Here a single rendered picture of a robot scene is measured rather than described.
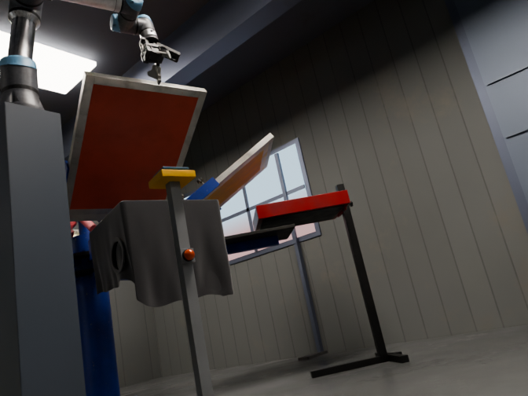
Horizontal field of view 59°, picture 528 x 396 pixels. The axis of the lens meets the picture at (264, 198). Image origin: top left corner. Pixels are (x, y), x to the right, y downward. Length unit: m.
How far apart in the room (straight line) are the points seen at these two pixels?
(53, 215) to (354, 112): 3.45
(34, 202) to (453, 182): 3.26
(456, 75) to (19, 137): 3.45
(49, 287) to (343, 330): 3.40
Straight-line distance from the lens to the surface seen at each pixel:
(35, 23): 2.17
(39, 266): 1.54
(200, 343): 1.60
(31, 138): 1.67
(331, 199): 3.03
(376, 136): 4.42
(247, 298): 5.24
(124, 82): 2.22
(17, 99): 1.75
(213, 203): 2.06
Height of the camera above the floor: 0.38
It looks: 15 degrees up
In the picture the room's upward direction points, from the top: 12 degrees counter-clockwise
